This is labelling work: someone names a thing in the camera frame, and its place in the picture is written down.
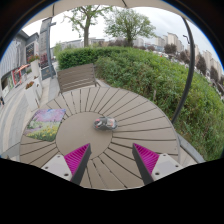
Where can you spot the flower landscape print mouse pad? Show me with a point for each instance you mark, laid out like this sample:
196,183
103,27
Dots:
45,125

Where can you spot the green hedge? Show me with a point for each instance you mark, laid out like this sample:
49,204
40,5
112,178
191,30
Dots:
140,76

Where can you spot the white planter with orange flowers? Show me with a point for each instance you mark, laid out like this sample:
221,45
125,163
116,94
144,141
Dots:
32,96
39,87

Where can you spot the white planter with pink flowers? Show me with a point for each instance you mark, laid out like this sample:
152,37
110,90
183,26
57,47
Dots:
35,68

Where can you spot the dark curved umbrella pole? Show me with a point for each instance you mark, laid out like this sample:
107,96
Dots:
188,76

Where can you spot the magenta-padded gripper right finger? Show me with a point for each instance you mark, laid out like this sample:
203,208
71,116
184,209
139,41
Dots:
146,158

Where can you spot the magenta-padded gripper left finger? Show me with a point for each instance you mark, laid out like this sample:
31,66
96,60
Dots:
77,158

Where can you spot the grey shopfront building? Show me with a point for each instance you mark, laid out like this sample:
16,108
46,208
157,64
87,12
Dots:
13,60

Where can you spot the tree with thick bare trunk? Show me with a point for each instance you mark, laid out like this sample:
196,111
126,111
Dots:
86,31

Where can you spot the distant apartment buildings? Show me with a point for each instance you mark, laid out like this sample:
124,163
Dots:
171,39

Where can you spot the round leafy tree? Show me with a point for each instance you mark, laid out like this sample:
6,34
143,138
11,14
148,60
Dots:
128,23

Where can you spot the tall grey sign pillar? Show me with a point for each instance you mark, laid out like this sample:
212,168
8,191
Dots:
45,40

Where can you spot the brown slatted chair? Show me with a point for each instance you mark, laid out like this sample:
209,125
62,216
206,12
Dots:
76,76

